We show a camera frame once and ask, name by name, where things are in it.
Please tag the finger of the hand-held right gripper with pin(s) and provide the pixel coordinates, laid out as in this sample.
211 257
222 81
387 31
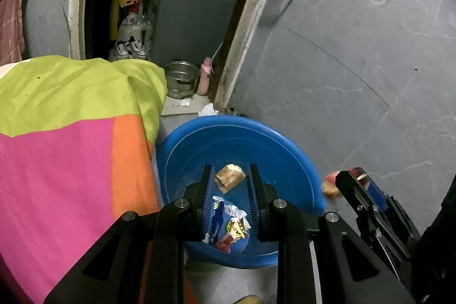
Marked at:
377 195
359 204

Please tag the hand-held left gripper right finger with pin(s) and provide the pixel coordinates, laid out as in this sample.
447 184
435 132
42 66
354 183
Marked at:
253 211

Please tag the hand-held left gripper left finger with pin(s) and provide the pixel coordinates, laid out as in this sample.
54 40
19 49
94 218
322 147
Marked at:
208 211

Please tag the blue white wrapper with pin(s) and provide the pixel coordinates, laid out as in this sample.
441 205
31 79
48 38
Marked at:
217 220

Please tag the white paper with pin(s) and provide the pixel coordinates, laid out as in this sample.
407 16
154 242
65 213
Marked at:
233 210

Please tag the yellow red torn box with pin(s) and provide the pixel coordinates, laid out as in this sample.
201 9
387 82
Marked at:
235 231

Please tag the pinkish brown peel piece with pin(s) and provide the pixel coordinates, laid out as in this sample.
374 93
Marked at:
331 184

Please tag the brown paper wrapper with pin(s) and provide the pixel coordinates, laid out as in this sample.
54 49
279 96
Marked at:
231 177

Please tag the blue plastic basin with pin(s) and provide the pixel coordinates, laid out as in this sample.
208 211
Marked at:
221 147

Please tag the pale plastic scrap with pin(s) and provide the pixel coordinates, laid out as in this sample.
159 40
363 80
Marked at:
208 110

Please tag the white paper scrap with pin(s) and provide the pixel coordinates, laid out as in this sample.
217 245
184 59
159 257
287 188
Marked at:
183 103

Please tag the steel pot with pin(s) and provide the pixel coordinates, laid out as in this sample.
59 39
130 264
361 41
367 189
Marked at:
174 92

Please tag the pink bottle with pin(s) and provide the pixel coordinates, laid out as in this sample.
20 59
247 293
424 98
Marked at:
205 79

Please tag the colourful patchwork blanket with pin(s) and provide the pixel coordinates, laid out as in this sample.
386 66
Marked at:
53 165

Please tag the white sneaker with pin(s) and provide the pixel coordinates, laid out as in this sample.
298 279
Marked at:
122 49
139 49

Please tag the grey metal cabinet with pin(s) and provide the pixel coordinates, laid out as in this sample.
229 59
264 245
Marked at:
192 12

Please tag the clear plastic bottle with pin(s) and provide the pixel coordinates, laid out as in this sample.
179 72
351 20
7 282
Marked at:
130 26

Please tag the pink checked cloth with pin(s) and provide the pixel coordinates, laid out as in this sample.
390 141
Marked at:
10 26

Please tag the wooden door frame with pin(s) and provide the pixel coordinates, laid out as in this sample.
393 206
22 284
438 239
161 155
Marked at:
242 40

